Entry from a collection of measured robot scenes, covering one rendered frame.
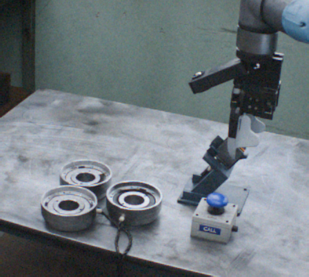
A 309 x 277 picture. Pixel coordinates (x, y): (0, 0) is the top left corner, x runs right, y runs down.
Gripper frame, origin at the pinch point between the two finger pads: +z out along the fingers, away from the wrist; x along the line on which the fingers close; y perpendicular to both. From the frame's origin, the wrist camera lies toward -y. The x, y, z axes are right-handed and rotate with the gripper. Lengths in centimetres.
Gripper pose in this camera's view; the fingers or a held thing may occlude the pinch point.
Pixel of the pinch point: (232, 146)
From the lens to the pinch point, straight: 124.9
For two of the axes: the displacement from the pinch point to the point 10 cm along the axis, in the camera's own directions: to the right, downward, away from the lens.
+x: 3.0, -3.9, 8.7
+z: -0.7, 9.0, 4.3
